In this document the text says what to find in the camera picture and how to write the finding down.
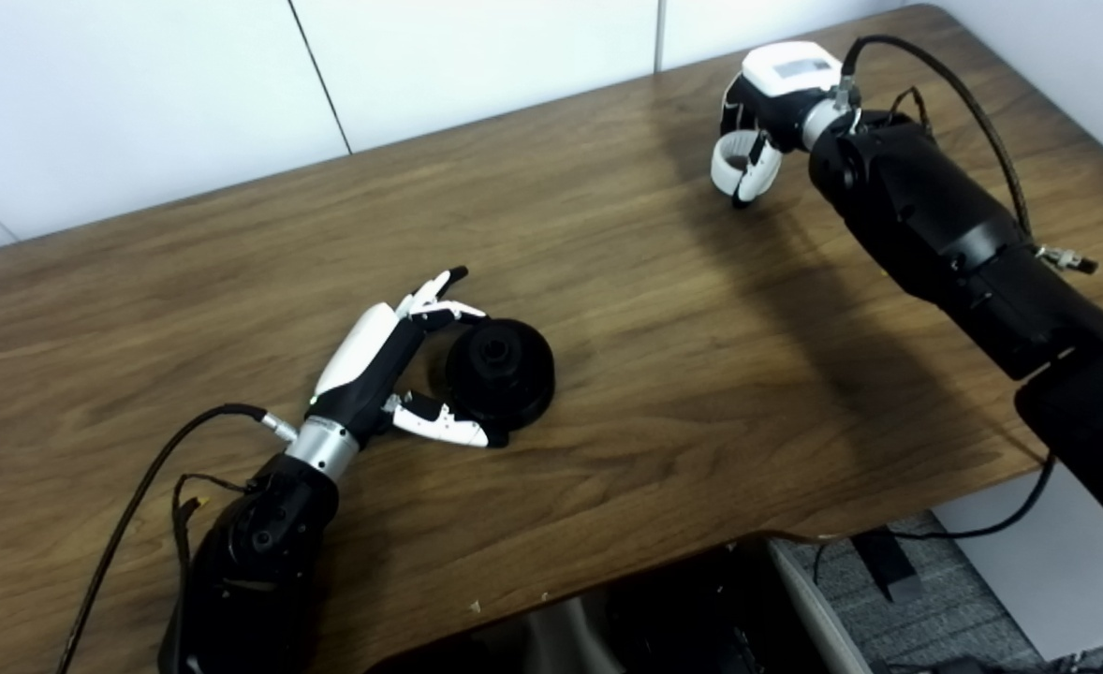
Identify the arm thin wire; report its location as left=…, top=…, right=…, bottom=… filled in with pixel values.
left=856, top=86, right=932, bottom=132
left=172, top=473, right=257, bottom=581

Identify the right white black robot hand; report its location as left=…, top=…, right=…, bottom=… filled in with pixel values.
left=718, top=40, right=845, bottom=209

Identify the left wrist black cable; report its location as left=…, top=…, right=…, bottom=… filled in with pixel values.
left=55, top=403, right=300, bottom=674

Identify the white toothed plastic ring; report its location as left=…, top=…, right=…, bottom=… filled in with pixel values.
left=711, top=129, right=784, bottom=202

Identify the left arm thin wire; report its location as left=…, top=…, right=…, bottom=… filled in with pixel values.
left=172, top=473, right=257, bottom=581

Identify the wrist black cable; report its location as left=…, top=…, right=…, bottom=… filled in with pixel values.
left=812, top=35, right=1058, bottom=586
left=55, top=403, right=300, bottom=674

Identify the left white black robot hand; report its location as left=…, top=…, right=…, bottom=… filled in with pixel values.
left=308, top=266, right=510, bottom=448

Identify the white flat board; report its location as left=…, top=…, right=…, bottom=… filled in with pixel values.
left=931, top=463, right=1103, bottom=661

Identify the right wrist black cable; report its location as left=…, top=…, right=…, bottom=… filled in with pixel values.
left=812, top=35, right=1058, bottom=586

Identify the glossy black robot torso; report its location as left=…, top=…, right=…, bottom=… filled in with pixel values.
left=369, top=535, right=875, bottom=674

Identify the round black plastic part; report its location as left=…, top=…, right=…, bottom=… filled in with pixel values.
left=430, top=318, right=557, bottom=433

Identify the black flat strap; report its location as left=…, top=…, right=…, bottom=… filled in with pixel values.
left=849, top=526, right=925, bottom=605

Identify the silver plug connector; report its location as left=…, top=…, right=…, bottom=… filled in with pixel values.
left=1037, top=245, right=1099, bottom=274

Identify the right arm thin wire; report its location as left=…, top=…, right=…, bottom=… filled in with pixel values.
left=856, top=86, right=932, bottom=132

